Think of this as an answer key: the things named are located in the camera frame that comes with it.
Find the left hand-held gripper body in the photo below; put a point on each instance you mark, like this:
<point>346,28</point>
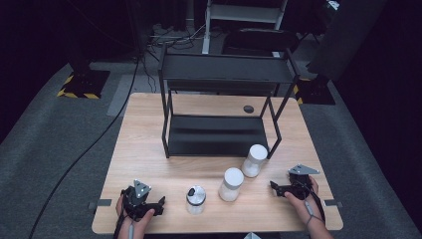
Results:
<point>136,199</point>

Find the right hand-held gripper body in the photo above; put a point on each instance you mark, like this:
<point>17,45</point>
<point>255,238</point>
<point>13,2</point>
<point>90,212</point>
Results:
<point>300,186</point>

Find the white lidded jar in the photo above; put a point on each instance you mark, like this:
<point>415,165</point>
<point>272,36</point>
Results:
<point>231,186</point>
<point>254,161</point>

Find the black two-tier metal rack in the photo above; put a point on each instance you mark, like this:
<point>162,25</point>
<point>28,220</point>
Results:
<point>219,136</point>

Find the person's right hand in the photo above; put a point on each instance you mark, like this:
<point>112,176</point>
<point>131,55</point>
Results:
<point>303,206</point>

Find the person's left hand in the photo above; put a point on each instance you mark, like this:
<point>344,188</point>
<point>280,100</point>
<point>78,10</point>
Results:
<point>137,226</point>

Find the pale triangular object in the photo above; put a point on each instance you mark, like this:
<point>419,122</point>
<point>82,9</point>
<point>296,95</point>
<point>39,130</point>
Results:
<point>252,236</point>

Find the dark round table grommet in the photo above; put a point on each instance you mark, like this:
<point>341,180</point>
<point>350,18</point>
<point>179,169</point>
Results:
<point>248,109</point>

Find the black striped stand base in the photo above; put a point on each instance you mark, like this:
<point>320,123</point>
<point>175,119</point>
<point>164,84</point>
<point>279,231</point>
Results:
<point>315,93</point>
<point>84,83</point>

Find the black chair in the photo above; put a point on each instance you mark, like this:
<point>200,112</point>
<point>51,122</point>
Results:
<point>258,40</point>

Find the large dark grey panel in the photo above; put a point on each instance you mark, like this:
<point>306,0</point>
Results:
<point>345,36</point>

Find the grey table edge bracket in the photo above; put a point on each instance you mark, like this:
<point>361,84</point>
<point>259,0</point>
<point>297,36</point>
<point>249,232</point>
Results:
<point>103,202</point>
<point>331,202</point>

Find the white metal frame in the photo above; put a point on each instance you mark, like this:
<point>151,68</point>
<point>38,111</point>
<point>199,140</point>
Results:
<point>244,13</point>

